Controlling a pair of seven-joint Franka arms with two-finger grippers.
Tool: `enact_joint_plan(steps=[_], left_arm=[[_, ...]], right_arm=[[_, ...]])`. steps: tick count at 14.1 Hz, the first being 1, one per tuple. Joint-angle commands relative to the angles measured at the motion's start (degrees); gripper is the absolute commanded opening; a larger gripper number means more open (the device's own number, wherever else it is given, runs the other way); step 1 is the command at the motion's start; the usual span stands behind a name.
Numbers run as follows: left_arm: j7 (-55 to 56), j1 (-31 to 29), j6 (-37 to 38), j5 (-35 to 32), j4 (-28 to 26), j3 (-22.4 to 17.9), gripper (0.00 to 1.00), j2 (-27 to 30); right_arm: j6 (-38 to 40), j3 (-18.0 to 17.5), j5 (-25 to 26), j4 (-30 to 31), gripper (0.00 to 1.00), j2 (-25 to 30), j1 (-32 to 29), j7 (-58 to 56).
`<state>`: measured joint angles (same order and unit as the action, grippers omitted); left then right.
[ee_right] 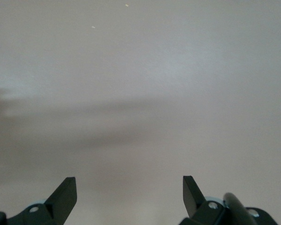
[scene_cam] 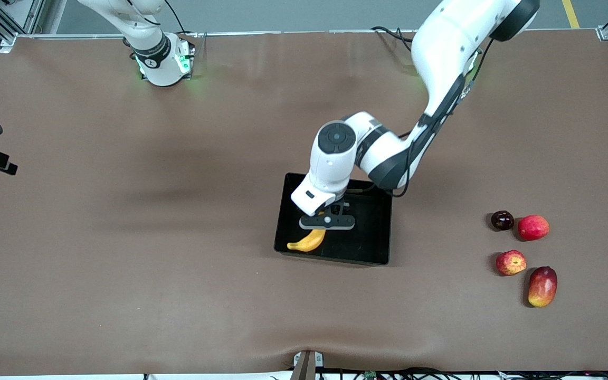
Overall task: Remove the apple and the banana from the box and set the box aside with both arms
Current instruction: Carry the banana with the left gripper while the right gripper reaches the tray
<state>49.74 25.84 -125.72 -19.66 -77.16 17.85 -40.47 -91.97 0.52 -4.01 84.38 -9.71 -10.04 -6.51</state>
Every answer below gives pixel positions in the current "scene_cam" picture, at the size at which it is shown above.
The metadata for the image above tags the black plastic tray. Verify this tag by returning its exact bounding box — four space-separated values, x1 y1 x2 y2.
273 172 394 266

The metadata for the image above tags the yellow banana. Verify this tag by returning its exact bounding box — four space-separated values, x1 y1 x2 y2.
287 228 327 252

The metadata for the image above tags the red yellow apple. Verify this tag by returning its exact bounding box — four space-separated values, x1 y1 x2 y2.
496 250 527 277

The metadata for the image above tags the brown table mat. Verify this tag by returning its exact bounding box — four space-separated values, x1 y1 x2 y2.
0 29 608 376

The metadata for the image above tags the grey metal table clamp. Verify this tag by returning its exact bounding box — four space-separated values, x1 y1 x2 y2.
292 350 325 369

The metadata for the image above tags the dark purple plum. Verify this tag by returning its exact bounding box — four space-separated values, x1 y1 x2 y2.
490 210 515 232

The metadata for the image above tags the grey metal pole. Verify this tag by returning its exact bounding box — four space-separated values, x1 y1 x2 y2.
290 353 316 380

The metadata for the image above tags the red peach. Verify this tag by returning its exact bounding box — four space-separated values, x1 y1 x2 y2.
517 214 550 242

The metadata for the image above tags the red yellow mango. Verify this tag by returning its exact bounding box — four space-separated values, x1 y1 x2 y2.
527 265 558 308

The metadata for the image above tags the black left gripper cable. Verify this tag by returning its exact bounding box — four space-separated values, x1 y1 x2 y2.
391 38 496 199

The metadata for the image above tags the black left arm base cable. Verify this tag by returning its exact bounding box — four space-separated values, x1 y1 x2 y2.
372 26 416 46

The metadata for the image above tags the black arm base cable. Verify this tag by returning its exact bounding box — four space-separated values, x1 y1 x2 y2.
372 26 416 46
164 0 197 37

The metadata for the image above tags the black right arm base cable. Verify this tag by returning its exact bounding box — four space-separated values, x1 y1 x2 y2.
164 0 197 37

